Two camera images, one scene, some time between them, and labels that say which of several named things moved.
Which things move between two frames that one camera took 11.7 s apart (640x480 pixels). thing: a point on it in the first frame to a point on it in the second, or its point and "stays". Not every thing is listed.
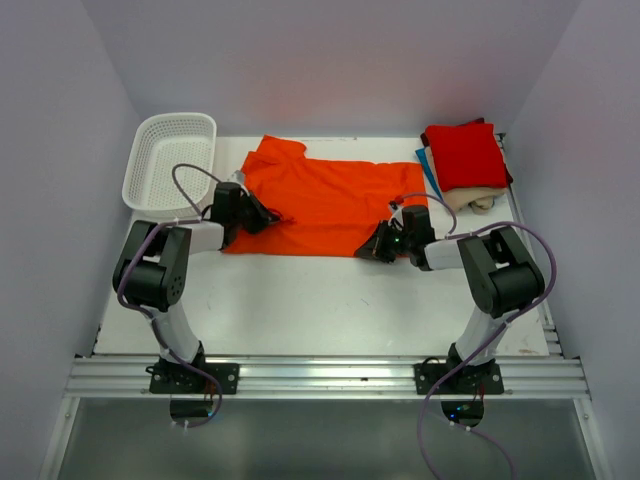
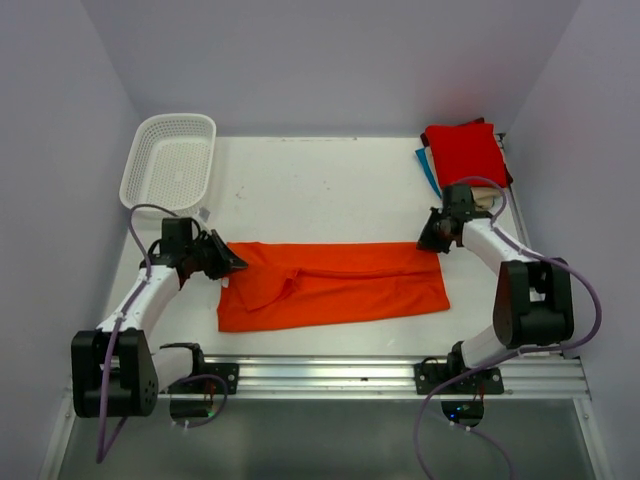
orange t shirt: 327,207 to 290,284
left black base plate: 179,379 stays
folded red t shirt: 466,156 stays
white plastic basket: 159,143 stays
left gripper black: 266,216 to 226,261
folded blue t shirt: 421,154 stays
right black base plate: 470,379 stays
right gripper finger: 379,245 to 428,239
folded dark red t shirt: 480,120 stays
